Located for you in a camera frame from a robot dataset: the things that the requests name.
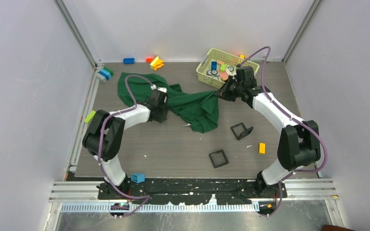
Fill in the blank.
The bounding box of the green garment cloth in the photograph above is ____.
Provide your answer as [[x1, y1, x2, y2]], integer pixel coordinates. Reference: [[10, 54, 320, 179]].
[[117, 72, 219, 133]]

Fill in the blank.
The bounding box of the pale green plastic basket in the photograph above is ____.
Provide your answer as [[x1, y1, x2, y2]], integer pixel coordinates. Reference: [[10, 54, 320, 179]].
[[196, 48, 260, 89]]

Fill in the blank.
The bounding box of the black display box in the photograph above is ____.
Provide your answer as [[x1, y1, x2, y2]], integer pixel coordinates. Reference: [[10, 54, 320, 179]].
[[230, 123, 254, 141]]

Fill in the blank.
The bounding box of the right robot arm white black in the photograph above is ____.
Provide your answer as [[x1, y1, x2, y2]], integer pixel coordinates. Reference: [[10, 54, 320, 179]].
[[214, 66, 321, 198]]

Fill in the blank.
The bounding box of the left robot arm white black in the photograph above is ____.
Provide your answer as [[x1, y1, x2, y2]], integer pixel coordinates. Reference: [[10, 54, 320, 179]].
[[82, 87, 168, 199]]

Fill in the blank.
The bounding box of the blue block in basket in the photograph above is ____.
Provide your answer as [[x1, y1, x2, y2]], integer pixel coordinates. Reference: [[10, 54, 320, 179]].
[[211, 61, 217, 71]]

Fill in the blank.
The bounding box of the yellow orange block stack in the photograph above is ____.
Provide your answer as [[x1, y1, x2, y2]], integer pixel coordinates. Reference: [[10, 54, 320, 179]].
[[150, 56, 164, 70]]

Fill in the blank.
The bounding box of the blue brick block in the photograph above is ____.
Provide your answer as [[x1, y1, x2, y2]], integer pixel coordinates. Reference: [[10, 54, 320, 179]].
[[123, 58, 135, 64]]

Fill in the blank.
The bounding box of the blue green block stack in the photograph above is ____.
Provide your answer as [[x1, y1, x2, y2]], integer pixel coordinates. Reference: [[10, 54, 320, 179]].
[[97, 67, 114, 82]]

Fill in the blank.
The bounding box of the lime green block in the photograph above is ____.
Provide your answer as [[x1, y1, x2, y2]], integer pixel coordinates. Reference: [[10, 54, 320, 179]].
[[83, 110, 96, 124]]

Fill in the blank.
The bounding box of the light blue cube block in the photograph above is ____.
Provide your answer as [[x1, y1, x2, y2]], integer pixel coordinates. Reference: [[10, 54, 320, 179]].
[[131, 173, 145, 184]]

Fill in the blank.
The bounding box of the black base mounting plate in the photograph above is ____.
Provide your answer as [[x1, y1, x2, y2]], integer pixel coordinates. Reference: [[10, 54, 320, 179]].
[[97, 178, 288, 206]]

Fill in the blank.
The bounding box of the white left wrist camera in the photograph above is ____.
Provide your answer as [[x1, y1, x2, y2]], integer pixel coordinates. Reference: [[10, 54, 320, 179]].
[[150, 84, 167, 94]]

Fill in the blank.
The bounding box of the black square frame box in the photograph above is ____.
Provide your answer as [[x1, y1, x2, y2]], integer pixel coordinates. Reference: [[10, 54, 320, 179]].
[[208, 149, 229, 168]]

